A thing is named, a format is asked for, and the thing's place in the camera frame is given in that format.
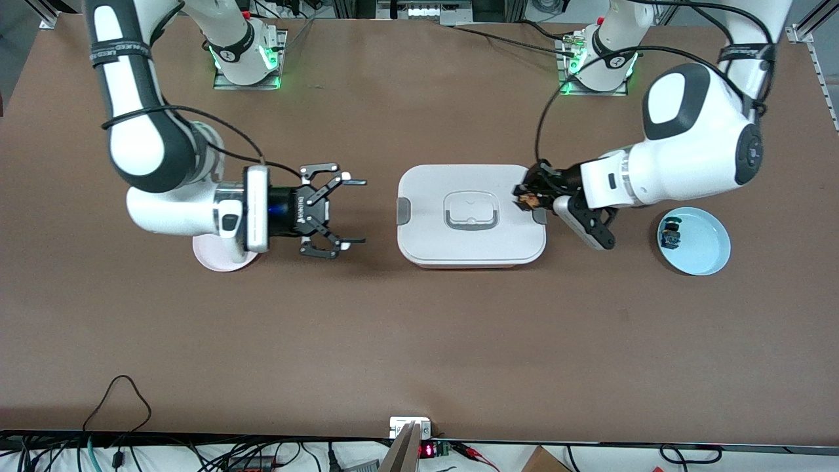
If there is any blue and black switch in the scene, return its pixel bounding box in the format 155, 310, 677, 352
661, 216, 684, 251

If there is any black looped cable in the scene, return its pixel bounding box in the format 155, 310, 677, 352
82, 374, 153, 453

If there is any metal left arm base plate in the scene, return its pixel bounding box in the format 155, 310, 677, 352
557, 36, 630, 97

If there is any black coiled cable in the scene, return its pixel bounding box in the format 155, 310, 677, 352
659, 444, 723, 465

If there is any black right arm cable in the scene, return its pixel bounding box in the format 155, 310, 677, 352
102, 105, 302, 178

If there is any white socket box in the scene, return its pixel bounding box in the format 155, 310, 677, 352
389, 417, 432, 439

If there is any black cable on table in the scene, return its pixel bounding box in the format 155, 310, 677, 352
446, 21, 579, 57

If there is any black device with lights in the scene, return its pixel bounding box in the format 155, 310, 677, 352
377, 0, 473, 24

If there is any white lunch box grey handle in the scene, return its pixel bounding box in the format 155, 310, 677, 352
396, 164, 547, 269

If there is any pale pink round plate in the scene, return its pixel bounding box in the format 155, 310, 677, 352
192, 233, 262, 273

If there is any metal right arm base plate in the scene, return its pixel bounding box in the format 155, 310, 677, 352
213, 29, 289, 90

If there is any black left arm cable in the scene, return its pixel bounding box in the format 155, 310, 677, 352
534, 0, 777, 171

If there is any light blue round plate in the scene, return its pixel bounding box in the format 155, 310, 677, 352
657, 206, 732, 276

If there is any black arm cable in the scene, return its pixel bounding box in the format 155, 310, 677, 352
102, 105, 302, 178
534, 0, 777, 171

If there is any brown cardboard piece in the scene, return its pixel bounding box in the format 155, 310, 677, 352
521, 446, 571, 472

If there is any grey camera post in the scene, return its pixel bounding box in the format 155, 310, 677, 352
379, 423, 421, 472

